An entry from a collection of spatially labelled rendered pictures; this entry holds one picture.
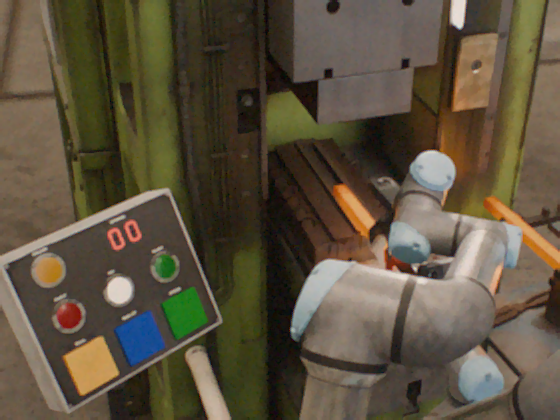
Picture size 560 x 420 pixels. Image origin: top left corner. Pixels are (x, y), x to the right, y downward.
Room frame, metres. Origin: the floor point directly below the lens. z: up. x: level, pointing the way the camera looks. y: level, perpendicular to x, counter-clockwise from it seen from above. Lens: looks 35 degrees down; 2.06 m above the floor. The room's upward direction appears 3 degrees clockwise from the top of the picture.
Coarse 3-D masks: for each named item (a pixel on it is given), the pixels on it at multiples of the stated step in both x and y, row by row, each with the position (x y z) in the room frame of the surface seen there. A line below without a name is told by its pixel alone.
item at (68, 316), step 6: (66, 306) 1.12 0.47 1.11; (72, 306) 1.12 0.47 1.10; (78, 306) 1.13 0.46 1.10; (60, 312) 1.10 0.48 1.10; (66, 312) 1.11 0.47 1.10; (72, 312) 1.11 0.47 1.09; (78, 312) 1.12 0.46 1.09; (60, 318) 1.10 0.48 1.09; (66, 318) 1.10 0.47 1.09; (72, 318) 1.11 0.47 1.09; (78, 318) 1.11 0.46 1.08; (60, 324) 1.09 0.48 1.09; (66, 324) 1.10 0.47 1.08; (72, 324) 1.10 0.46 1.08; (78, 324) 1.11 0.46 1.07
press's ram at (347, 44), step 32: (288, 0) 1.51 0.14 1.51; (320, 0) 1.50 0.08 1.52; (352, 0) 1.53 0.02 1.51; (384, 0) 1.55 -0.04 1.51; (416, 0) 1.58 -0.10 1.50; (288, 32) 1.51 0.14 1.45; (320, 32) 1.50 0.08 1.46; (352, 32) 1.53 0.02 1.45; (384, 32) 1.55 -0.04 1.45; (416, 32) 1.58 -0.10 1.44; (288, 64) 1.51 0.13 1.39; (320, 64) 1.50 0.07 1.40; (352, 64) 1.53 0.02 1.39; (384, 64) 1.56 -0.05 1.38; (416, 64) 1.58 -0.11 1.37
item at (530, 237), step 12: (492, 204) 1.72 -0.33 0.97; (504, 204) 1.73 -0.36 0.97; (504, 216) 1.68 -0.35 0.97; (516, 216) 1.68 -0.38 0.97; (528, 228) 1.63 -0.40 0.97; (528, 240) 1.59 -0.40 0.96; (540, 240) 1.58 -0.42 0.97; (540, 252) 1.55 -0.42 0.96; (552, 252) 1.54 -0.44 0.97; (552, 264) 1.52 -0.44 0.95
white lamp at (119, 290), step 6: (114, 282) 1.19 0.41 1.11; (120, 282) 1.19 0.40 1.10; (126, 282) 1.20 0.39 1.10; (108, 288) 1.18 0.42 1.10; (114, 288) 1.18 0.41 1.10; (120, 288) 1.19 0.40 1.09; (126, 288) 1.19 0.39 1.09; (114, 294) 1.17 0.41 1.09; (120, 294) 1.18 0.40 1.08; (126, 294) 1.19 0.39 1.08; (114, 300) 1.17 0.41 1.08; (120, 300) 1.17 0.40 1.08
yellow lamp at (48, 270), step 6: (48, 258) 1.15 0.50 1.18; (42, 264) 1.14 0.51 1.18; (48, 264) 1.14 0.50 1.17; (54, 264) 1.15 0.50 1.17; (36, 270) 1.13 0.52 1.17; (42, 270) 1.13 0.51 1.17; (48, 270) 1.14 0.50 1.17; (54, 270) 1.14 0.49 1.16; (60, 270) 1.15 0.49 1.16; (42, 276) 1.12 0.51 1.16; (48, 276) 1.13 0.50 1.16; (54, 276) 1.14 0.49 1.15; (48, 282) 1.12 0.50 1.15
